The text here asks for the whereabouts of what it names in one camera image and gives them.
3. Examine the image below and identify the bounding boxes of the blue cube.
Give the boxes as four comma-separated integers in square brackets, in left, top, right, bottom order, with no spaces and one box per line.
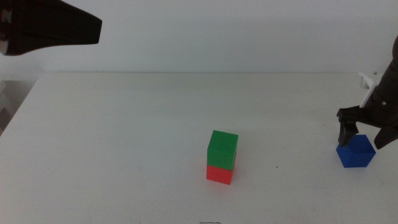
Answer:
[335,134,376,169]

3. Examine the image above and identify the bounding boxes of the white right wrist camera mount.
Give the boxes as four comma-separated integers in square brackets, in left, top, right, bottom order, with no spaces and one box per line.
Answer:
[358,72,379,109]

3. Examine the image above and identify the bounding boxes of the red cube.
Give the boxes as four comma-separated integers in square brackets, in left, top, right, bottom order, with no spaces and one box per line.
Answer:
[206,164,234,185]

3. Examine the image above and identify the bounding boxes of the green cube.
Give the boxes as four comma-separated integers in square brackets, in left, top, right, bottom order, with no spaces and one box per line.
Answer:
[206,129,239,171]

